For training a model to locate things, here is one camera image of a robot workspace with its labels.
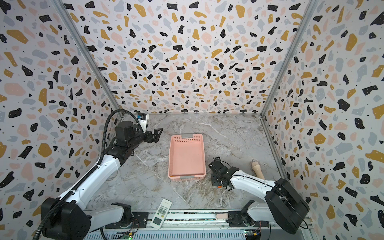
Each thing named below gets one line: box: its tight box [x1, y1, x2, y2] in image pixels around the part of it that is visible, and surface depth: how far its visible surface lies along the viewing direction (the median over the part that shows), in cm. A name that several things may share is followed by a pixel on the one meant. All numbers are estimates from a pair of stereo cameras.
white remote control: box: [150, 198, 173, 230], surface depth 76 cm
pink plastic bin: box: [168, 133, 207, 181], surface depth 99 cm
